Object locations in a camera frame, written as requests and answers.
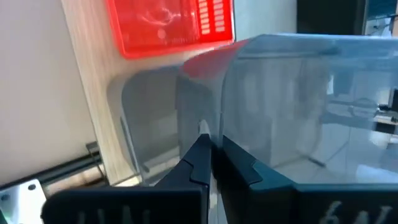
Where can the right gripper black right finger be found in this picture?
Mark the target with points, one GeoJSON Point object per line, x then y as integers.
{"type": "Point", "coordinates": [280, 202]}

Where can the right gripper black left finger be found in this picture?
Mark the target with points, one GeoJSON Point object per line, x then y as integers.
{"type": "Point", "coordinates": [174, 202]}

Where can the grey translucent plastic basket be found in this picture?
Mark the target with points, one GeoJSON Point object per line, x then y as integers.
{"type": "Point", "coordinates": [295, 102]}
{"type": "Point", "coordinates": [146, 118]}

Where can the red plastic basket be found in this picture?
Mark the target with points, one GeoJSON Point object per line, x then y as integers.
{"type": "Point", "coordinates": [155, 28]}

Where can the white mounting bracket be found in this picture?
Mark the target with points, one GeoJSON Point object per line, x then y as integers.
{"type": "Point", "coordinates": [18, 202]}

